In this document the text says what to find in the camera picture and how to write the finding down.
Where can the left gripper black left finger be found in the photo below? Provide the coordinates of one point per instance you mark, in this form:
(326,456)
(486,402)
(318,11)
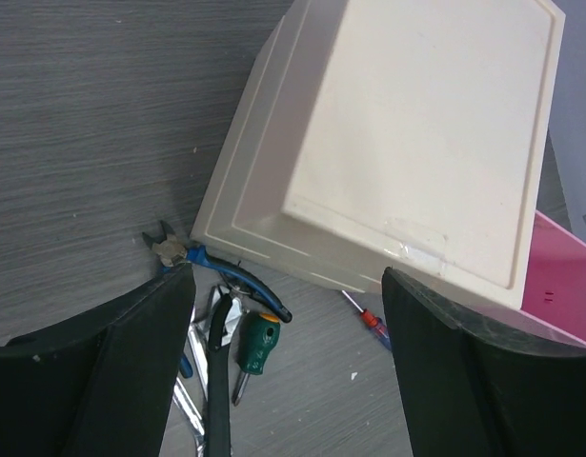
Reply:
(101,382)

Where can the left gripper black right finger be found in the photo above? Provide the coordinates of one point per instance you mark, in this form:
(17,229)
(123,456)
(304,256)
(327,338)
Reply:
(473,386)

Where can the large pink drawer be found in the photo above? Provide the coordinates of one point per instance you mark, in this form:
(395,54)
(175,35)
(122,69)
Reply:
(554,300)

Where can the cream drawer cabinet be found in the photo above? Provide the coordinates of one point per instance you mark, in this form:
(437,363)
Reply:
(392,134)

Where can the silver open end wrench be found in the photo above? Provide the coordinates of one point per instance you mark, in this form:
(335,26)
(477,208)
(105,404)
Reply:
(198,335)

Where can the black adjustable wrench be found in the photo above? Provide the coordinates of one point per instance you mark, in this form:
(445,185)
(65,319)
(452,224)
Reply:
(217,421)

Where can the red blue handled screwdriver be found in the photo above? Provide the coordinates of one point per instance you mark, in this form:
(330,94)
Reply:
(373,324)

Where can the blue handled pliers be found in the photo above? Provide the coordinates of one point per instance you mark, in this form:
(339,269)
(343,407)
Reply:
(172,252)

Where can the green handled screwdriver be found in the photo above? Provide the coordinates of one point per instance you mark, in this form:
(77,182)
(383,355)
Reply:
(259,336)

